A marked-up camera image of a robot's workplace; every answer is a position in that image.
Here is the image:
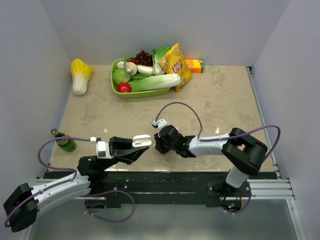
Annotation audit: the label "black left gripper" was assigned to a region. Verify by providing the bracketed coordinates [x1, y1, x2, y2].
[99, 136, 150, 171]

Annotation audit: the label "white clip earbud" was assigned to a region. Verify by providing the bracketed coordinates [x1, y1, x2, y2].
[132, 140, 142, 148]

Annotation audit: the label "white earbud charging case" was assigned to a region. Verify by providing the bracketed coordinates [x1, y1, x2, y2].
[132, 134, 152, 148]

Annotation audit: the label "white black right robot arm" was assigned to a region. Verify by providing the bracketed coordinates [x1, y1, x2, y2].
[154, 125, 268, 197]

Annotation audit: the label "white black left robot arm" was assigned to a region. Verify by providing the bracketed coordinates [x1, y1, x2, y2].
[3, 134, 152, 233]

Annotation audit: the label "green plastic basket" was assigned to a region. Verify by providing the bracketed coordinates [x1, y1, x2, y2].
[110, 58, 170, 99]

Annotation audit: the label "green glass bottle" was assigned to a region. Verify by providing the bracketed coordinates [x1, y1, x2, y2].
[51, 128, 77, 153]

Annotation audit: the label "long green white cabbage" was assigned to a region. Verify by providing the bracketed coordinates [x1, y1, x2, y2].
[128, 73, 181, 92]

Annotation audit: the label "red apple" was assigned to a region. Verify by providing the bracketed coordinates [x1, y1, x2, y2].
[117, 82, 132, 93]

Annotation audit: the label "round green cabbage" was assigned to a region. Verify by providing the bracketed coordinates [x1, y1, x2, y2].
[112, 68, 130, 85]

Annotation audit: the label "white radish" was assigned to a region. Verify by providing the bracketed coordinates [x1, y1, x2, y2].
[136, 65, 154, 76]

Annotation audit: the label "orange juice carton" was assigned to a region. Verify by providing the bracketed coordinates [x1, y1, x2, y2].
[185, 59, 204, 74]

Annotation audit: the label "yellow Lays chip bag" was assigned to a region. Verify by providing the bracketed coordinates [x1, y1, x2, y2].
[156, 43, 193, 93]

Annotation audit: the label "beige mushroom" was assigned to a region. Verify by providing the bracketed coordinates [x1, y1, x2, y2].
[116, 61, 138, 76]

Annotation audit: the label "dark red grapes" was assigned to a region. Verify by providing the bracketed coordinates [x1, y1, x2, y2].
[129, 49, 153, 67]

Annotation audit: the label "green leafy lettuce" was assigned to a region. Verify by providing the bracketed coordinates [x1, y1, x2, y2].
[152, 46, 171, 75]

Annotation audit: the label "yellow napa cabbage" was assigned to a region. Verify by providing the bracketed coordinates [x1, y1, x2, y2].
[70, 58, 94, 96]

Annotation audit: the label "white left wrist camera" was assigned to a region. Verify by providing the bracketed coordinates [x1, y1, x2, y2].
[90, 137, 112, 159]

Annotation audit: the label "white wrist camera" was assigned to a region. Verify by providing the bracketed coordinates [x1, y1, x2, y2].
[90, 137, 112, 159]
[151, 118, 168, 131]

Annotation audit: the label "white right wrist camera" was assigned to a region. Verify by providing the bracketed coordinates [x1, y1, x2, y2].
[151, 118, 168, 131]

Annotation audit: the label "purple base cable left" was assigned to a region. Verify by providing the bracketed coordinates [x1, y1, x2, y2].
[84, 189, 136, 223]

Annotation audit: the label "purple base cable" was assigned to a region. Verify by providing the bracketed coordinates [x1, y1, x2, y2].
[84, 189, 136, 223]
[223, 182, 253, 216]

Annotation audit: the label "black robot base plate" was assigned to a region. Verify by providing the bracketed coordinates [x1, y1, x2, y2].
[42, 170, 251, 209]

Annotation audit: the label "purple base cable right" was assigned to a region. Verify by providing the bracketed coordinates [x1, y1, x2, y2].
[223, 182, 253, 216]

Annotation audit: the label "aluminium frame rail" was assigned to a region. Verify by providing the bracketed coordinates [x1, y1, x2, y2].
[245, 65, 297, 201]

